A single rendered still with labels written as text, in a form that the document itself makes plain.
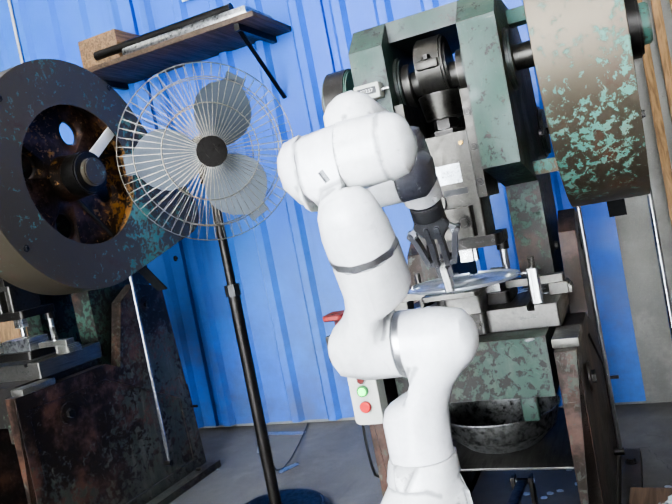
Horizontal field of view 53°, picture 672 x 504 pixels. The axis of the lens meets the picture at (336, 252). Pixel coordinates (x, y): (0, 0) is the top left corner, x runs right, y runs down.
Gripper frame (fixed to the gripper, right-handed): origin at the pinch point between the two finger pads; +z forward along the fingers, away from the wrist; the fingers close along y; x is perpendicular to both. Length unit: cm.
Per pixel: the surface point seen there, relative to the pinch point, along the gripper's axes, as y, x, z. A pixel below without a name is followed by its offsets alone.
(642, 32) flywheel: 52, 38, -36
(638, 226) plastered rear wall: 49, 125, 66
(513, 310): 12.3, 6.0, 16.2
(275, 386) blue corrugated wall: -133, 105, 116
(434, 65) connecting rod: 3, 38, -41
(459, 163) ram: 4.2, 28.4, -16.5
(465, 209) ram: 4.2, 20.6, -6.8
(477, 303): 4.2, 4.9, 12.0
